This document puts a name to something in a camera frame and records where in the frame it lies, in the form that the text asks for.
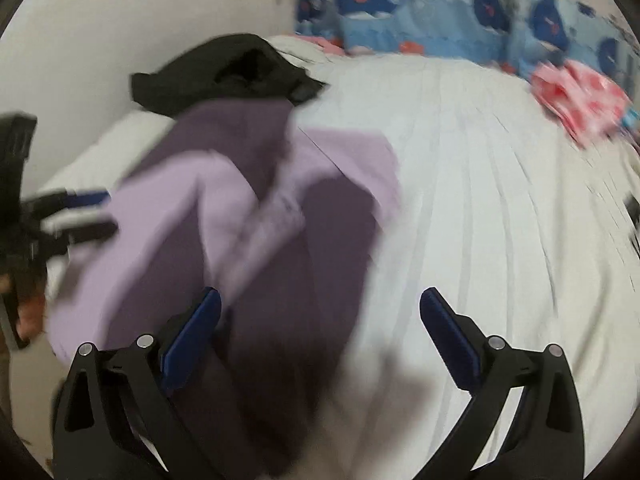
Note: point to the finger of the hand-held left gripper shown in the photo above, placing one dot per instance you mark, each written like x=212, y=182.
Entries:
x=85, y=234
x=87, y=199

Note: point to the pink and red cloth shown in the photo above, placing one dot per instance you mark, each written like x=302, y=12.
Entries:
x=580, y=100

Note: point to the white quilted bed cover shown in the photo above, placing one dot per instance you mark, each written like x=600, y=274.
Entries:
x=475, y=210

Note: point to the lavender large garment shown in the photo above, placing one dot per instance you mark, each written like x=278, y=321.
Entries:
x=190, y=200

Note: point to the black garment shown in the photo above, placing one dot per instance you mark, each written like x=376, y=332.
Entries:
x=220, y=70

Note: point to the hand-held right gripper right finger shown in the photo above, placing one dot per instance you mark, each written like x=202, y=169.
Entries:
x=447, y=340

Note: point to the whale print blue pillow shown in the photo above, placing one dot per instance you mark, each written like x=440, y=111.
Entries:
x=565, y=30
x=425, y=15
x=315, y=5

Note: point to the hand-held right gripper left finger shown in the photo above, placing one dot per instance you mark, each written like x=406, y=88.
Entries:
x=192, y=340

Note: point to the person's left hand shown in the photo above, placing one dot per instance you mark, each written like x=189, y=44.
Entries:
x=31, y=317

